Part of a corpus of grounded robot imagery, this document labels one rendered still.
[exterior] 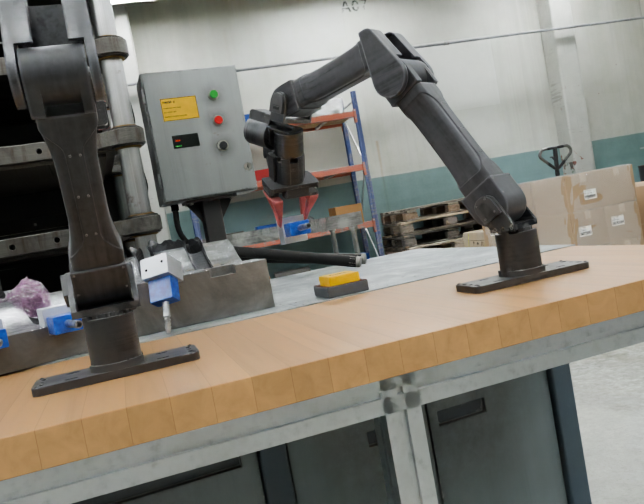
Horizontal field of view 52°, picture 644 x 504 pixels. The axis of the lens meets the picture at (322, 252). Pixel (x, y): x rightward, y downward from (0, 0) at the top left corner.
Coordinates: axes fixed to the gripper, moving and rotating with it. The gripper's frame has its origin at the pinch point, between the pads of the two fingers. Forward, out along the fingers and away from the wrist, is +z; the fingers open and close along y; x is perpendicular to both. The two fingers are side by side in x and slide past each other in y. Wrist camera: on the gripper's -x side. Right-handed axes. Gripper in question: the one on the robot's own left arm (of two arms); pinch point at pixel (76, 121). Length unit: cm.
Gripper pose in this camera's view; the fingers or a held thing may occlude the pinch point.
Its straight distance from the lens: 127.6
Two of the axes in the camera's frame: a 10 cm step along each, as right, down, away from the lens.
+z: -2.9, 0.4, 9.6
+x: 1.9, 9.8, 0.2
